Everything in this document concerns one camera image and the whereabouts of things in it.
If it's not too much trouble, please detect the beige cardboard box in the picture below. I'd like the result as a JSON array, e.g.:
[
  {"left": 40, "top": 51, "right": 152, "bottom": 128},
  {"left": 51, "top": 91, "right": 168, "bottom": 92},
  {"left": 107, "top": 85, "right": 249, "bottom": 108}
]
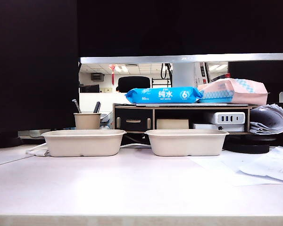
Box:
[{"left": 156, "top": 118, "right": 190, "bottom": 129}]

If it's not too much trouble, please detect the beige paper box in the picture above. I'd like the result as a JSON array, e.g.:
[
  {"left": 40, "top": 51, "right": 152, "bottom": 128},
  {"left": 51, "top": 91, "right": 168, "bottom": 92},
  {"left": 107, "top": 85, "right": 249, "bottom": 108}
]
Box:
[
  {"left": 145, "top": 129, "right": 230, "bottom": 156},
  {"left": 41, "top": 129, "right": 127, "bottom": 157}
]

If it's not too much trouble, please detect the flat white device box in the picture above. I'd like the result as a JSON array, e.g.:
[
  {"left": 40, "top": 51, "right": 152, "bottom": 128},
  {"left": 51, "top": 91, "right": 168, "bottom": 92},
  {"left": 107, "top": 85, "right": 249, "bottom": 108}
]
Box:
[{"left": 192, "top": 122, "right": 245, "bottom": 132}]

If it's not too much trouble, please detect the wooden desk shelf organizer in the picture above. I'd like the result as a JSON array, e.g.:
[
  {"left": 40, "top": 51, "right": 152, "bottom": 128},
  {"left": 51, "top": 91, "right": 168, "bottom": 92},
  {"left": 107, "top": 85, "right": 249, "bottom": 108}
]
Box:
[{"left": 113, "top": 103, "right": 259, "bottom": 135}]

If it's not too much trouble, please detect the blue wet wipes pack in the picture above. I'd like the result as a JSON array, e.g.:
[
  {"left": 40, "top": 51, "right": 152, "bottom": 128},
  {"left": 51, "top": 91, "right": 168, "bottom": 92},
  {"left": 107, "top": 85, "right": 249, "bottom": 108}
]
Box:
[{"left": 125, "top": 86, "right": 203, "bottom": 104}]

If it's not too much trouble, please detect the black office chair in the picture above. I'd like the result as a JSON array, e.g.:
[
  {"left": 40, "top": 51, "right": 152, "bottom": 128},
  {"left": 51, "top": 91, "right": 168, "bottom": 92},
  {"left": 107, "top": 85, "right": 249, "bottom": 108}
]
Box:
[{"left": 117, "top": 76, "right": 151, "bottom": 93}]

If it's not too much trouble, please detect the red hanging knot ornament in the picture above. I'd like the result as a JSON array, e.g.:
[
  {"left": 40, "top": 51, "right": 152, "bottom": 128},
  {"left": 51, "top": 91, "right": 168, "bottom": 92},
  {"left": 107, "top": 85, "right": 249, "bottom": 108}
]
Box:
[{"left": 109, "top": 64, "right": 117, "bottom": 85}]

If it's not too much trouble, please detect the beige paper cup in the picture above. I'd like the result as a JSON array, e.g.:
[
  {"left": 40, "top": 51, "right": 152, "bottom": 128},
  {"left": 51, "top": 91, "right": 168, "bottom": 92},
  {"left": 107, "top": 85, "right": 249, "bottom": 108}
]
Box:
[{"left": 73, "top": 112, "right": 101, "bottom": 130}]

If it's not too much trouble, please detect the metal-headed tool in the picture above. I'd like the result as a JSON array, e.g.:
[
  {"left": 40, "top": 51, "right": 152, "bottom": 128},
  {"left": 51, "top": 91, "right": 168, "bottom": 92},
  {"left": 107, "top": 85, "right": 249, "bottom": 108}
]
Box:
[{"left": 72, "top": 99, "right": 82, "bottom": 113}]

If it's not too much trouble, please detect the white red printed carton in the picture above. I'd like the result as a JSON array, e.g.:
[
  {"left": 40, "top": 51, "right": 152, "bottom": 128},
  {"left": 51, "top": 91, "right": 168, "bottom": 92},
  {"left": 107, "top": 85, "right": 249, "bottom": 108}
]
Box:
[{"left": 193, "top": 61, "right": 213, "bottom": 89}]

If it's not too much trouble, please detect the white power strip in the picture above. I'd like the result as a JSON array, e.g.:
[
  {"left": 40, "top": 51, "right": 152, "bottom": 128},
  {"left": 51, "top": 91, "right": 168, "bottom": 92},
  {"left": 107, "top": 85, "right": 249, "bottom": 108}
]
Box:
[{"left": 208, "top": 112, "right": 246, "bottom": 125}]

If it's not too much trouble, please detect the large black silver-edged monitor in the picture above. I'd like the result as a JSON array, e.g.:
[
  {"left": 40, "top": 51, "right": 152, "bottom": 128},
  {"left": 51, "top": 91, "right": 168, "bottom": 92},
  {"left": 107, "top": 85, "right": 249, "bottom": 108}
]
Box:
[{"left": 76, "top": 0, "right": 283, "bottom": 64}]

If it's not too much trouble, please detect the white paper sheet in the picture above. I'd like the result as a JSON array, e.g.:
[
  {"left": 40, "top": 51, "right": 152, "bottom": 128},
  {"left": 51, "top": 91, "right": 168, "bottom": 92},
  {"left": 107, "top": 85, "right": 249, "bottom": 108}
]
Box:
[
  {"left": 239, "top": 145, "right": 283, "bottom": 183},
  {"left": 188, "top": 150, "right": 283, "bottom": 187}
]

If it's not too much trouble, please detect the pink tissue pack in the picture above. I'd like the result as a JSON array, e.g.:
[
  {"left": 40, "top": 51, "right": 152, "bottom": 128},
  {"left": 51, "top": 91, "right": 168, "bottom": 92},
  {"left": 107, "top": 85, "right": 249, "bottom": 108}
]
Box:
[{"left": 197, "top": 78, "right": 271, "bottom": 106}]

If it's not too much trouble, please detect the silver monitor stand plate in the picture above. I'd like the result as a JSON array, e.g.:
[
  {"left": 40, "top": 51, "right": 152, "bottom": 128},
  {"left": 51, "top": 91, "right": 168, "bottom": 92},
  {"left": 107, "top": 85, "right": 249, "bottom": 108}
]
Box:
[{"left": 17, "top": 129, "right": 51, "bottom": 139}]

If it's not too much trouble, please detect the black round stand base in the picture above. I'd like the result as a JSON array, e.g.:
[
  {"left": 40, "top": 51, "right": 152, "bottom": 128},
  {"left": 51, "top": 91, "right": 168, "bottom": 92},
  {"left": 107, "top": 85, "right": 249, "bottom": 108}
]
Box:
[{"left": 223, "top": 135, "right": 276, "bottom": 154}]

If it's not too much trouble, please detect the folded stack of papers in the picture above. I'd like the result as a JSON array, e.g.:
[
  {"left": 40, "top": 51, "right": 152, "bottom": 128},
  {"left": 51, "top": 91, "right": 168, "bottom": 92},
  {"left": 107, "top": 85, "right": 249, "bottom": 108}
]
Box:
[{"left": 250, "top": 103, "right": 283, "bottom": 135}]

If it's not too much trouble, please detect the white cable adapter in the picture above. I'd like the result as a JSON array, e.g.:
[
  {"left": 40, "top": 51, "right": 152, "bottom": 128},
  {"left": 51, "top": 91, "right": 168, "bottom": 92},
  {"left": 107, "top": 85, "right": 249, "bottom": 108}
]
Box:
[{"left": 25, "top": 142, "right": 50, "bottom": 157}]

